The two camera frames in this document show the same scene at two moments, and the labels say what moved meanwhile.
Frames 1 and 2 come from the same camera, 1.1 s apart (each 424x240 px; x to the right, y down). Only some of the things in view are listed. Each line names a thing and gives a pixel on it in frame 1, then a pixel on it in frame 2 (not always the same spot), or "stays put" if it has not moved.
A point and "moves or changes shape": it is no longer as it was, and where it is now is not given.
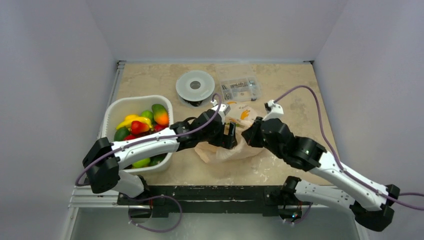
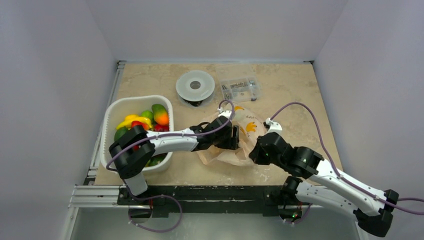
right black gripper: (253, 134) → (257, 153)
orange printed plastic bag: (243, 115) moves or changes shape
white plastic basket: (115, 110) stays put
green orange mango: (161, 114) stays put
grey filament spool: (195, 88) stays put
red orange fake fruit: (138, 127) stays put
